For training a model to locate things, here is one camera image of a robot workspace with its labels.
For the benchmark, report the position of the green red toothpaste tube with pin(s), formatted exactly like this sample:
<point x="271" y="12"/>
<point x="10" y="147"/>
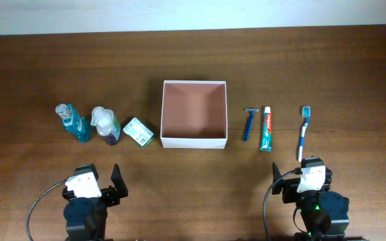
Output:
<point x="266" y="143"/>

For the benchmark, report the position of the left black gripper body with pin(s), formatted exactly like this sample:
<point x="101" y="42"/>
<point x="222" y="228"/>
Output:
<point x="108" y="199"/>

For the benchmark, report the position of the blue white toothbrush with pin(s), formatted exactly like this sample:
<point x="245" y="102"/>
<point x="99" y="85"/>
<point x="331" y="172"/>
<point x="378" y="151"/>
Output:
<point x="306" y="113"/>

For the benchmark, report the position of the green white soap box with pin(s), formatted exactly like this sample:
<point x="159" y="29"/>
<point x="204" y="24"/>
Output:
<point x="138" y="132"/>

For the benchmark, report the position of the teal mouthwash bottle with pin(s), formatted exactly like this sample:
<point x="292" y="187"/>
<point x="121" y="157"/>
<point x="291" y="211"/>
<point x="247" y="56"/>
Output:
<point x="73" y="122"/>

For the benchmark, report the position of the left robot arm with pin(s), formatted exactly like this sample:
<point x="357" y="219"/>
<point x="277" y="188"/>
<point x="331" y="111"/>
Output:
<point x="86" y="211"/>

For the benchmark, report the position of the blue disposable razor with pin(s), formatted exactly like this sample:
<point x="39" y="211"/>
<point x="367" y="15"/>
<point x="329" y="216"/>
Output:
<point x="249" y="122"/>

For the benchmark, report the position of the white cardboard box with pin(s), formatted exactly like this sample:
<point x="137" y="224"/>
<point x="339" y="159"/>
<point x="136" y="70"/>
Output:
<point x="194" y="114"/>

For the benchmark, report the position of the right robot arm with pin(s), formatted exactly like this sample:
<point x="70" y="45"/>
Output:
<point x="324" y="212"/>

